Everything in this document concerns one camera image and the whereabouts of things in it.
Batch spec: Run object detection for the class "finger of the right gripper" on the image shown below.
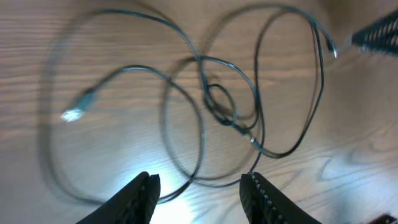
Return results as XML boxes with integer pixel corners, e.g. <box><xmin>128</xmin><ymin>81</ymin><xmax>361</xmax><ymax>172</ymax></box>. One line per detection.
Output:
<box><xmin>345</xmin><ymin>9</ymin><xmax>397</xmax><ymax>57</ymax></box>

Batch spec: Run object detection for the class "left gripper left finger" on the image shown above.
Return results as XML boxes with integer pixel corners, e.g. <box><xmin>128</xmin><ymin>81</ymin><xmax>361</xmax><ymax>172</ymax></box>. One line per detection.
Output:
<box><xmin>77</xmin><ymin>172</ymin><xmax>160</xmax><ymax>224</ymax></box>

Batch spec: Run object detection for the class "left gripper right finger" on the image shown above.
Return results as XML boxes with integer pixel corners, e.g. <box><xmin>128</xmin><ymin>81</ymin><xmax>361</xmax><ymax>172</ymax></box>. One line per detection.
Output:
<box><xmin>239</xmin><ymin>172</ymin><xmax>320</xmax><ymax>224</ymax></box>

